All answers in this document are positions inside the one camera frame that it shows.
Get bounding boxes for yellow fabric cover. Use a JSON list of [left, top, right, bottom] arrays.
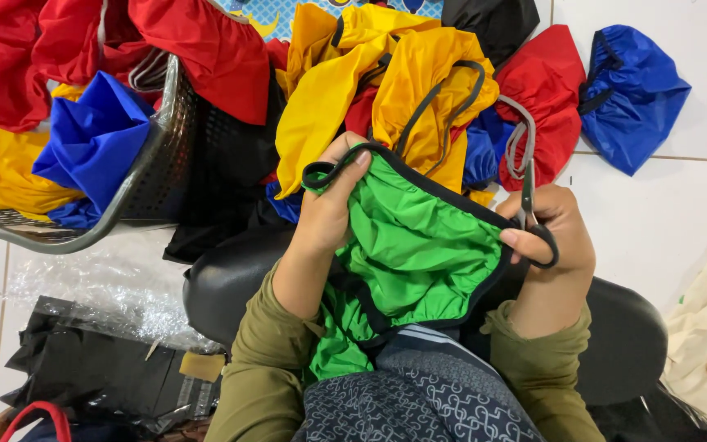
[[0, 83, 87, 222]]

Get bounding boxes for green cover with black trim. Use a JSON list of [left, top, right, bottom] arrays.
[[301, 142, 517, 386]]

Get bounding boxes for blue fabric cover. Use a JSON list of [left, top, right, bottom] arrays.
[[463, 107, 517, 191], [32, 70, 157, 229]]

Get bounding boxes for dark patterned trousers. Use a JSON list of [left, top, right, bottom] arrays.
[[292, 325, 546, 442]]

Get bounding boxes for person's right hand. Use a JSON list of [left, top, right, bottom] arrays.
[[498, 183, 597, 280]]

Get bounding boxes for cream cloth bag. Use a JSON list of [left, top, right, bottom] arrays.
[[660, 244, 707, 431]]

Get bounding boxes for red bag handle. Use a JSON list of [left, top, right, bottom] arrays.
[[0, 401, 73, 442]]

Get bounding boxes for grey plastic basket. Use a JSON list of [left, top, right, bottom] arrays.
[[0, 54, 201, 255]]

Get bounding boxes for person's left hand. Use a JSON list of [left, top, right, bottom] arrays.
[[290, 131, 373, 259]]

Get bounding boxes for red cover with grey strap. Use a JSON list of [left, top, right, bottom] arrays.
[[493, 25, 586, 192]]

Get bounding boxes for blue cover with black trim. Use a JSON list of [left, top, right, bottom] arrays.
[[577, 25, 692, 177]]

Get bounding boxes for blue patterned mat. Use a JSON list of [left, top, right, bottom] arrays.
[[215, 0, 446, 43]]

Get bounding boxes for black plastic bag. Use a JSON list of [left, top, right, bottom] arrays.
[[0, 296, 225, 433]]

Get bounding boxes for yellow cover with black strap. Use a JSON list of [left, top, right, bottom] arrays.
[[275, 3, 441, 200], [371, 27, 500, 194]]

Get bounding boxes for black padded stool seat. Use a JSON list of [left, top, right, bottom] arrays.
[[183, 227, 669, 407]]

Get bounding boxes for brown tape piece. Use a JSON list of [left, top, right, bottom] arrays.
[[180, 351, 227, 383]]

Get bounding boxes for black handled scissors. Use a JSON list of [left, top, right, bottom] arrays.
[[516, 158, 560, 270]]

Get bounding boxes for heap of red fabric covers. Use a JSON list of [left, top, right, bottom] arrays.
[[0, 0, 271, 133]]

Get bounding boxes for black fabric cover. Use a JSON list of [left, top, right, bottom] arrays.
[[441, 0, 535, 68]]

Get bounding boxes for clear bubble wrap sheet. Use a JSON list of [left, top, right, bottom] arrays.
[[5, 230, 222, 354]]

